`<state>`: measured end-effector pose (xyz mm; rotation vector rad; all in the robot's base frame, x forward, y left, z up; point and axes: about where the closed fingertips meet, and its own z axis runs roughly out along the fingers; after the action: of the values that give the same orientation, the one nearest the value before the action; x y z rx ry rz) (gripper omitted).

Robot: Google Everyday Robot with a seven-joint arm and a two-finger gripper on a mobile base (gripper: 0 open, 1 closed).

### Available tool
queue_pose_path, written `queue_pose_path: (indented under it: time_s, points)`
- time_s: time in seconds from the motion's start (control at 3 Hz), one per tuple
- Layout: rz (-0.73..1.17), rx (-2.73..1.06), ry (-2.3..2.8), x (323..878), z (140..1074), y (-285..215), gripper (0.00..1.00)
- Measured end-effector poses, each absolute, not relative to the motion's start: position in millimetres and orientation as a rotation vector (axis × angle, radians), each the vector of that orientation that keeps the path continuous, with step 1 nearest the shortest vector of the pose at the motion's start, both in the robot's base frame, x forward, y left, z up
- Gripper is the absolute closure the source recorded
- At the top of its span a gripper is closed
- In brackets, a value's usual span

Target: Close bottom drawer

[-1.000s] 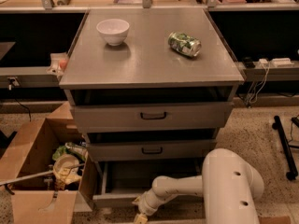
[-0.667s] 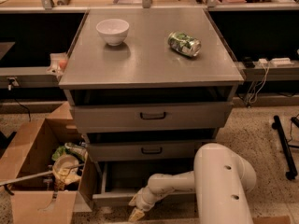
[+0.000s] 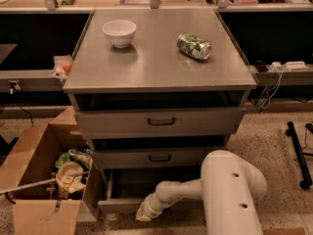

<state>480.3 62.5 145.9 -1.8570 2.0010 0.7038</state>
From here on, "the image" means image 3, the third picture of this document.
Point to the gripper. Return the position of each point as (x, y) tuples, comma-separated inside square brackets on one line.
[(151, 204)]

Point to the grey bottom drawer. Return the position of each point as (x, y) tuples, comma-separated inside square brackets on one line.
[(125, 189)]

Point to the grey drawer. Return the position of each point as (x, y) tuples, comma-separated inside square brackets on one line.
[(125, 189), (145, 158), (117, 124)]

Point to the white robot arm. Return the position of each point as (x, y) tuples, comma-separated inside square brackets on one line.
[(229, 188)]

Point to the grey middle drawer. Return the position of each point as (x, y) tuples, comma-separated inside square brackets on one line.
[(145, 158)]

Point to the grey top drawer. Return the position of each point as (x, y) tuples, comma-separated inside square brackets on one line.
[(117, 124)]

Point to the grey metal drawer cabinet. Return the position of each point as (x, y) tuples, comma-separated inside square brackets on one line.
[(152, 73)]

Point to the crumpled yellow paper cup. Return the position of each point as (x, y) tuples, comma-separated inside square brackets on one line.
[(69, 177)]

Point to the grey metal rod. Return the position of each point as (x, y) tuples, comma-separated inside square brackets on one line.
[(34, 184)]

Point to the green plastic wrapper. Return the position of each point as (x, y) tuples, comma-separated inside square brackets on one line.
[(74, 155)]

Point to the open cardboard box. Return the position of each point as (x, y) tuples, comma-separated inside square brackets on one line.
[(33, 159)]

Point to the black floor bar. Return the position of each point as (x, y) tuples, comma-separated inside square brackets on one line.
[(306, 181)]

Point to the small tray with orange ball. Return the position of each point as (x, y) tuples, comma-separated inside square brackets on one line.
[(62, 67)]

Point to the green crushed soda can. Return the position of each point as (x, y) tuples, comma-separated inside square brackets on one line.
[(193, 46)]

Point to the white ceramic bowl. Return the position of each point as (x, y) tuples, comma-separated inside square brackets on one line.
[(120, 33)]

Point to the white power strip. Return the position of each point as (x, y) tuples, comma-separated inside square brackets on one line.
[(296, 66)]

